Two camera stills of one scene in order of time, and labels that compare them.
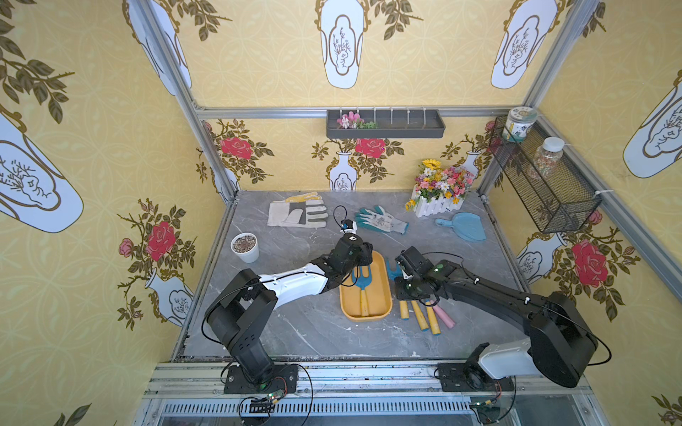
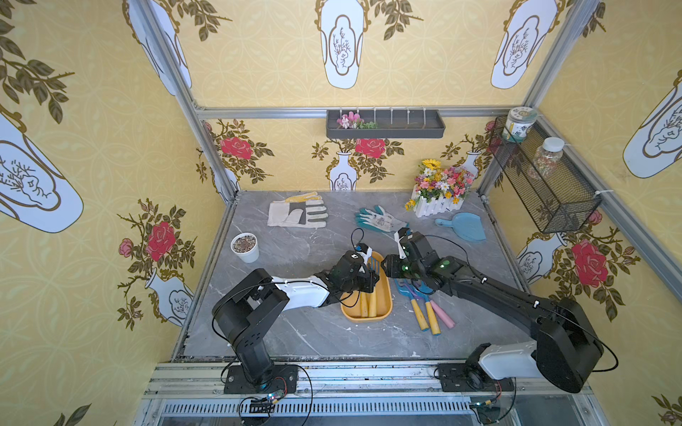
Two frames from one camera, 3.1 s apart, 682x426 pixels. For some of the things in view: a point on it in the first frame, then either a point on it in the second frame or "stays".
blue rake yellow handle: (395, 274) to (372, 296)
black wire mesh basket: (551, 182) stays
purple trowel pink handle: (451, 324) stays
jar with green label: (519, 119) stays
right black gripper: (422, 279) to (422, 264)
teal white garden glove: (380, 220) stays
